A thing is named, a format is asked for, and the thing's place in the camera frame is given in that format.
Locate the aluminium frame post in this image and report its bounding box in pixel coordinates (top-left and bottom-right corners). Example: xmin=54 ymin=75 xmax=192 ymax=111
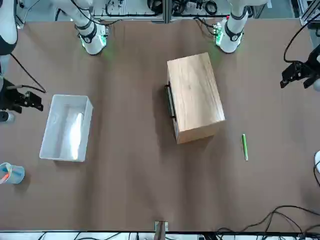
xmin=154 ymin=220 xmax=169 ymax=240

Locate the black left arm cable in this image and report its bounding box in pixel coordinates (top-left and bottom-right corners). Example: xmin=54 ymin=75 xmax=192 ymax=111
xmin=283 ymin=23 xmax=312 ymax=63

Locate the translucent blue pen cup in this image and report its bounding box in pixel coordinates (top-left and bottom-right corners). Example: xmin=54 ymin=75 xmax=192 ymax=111
xmin=0 ymin=162 xmax=26 ymax=185

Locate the aluminium frame upright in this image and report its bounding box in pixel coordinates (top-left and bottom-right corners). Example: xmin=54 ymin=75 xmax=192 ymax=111
xmin=163 ymin=0 xmax=173 ymax=24

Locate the wooden drawer cabinet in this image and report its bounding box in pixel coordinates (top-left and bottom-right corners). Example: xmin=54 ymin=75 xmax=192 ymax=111
xmin=166 ymin=51 xmax=226 ymax=145

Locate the green stick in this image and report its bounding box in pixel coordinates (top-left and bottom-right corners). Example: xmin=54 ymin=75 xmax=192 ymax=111
xmin=241 ymin=133 xmax=249 ymax=162

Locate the black coiled cable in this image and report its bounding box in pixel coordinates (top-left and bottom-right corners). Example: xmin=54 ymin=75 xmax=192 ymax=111
xmin=146 ymin=0 xmax=163 ymax=12
xmin=204 ymin=0 xmax=218 ymax=14

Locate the white desk lamp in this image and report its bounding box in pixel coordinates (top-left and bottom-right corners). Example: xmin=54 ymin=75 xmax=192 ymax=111
xmin=314 ymin=149 xmax=320 ymax=175

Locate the black lamp cable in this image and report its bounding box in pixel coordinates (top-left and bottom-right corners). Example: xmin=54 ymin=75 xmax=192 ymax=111
xmin=313 ymin=163 xmax=320 ymax=187

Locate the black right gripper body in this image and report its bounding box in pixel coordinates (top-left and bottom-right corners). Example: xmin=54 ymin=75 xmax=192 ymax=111
xmin=0 ymin=79 xmax=26 ymax=110

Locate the aluminium frame rail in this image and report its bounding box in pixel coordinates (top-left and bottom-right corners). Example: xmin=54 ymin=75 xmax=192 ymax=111
xmin=171 ymin=10 xmax=233 ymax=20
xmin=92 ymin=12 xmax=166 ymax=22

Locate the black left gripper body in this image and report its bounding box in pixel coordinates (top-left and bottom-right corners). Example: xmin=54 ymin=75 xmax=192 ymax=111
xmin=306 ymin=46 xmax=320 ymax=81

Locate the clear plastic box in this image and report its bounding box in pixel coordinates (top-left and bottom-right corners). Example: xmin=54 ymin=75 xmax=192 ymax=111
xmin=39 ymin=94 xmax=95 ymax=163

